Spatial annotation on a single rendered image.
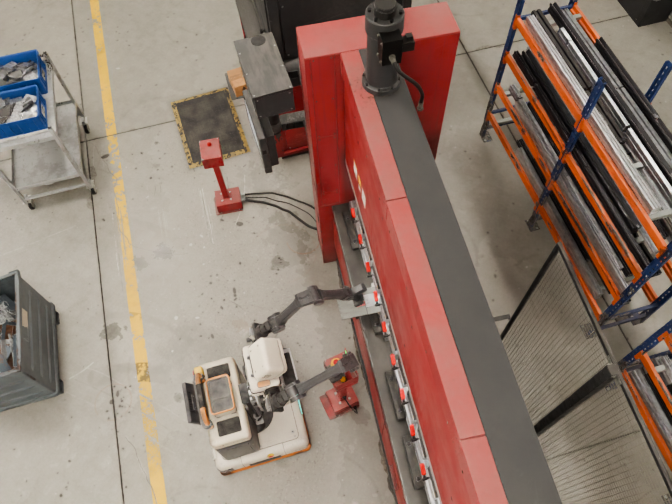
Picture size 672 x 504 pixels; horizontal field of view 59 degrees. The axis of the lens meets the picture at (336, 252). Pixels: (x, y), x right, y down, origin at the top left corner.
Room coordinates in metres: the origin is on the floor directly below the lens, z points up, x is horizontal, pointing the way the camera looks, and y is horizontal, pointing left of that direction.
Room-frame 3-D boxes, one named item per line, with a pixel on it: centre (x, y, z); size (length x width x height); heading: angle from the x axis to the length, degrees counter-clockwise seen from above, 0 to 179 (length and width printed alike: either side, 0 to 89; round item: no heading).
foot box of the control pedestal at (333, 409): (1.16, 0.04, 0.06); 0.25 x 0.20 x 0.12; 112
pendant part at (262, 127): (2.65, 0.45, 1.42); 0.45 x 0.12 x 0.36; 15
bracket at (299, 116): (2.80, 0.21, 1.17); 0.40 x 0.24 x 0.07; 9
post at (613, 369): (0.72, -1.17, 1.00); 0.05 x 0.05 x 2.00; 9
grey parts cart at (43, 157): (3.56, 2.59, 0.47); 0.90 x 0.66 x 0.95; 13
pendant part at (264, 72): (2.72, 0.38, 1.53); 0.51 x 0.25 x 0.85; 15
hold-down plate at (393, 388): (0.95, -0.32, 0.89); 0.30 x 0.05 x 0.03; 9
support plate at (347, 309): (1.53, -0.13, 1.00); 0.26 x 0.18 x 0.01; 99
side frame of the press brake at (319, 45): (2.55, -0.29, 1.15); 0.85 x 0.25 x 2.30; 99
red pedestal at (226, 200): (3.03, 0.96, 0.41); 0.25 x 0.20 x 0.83; 99
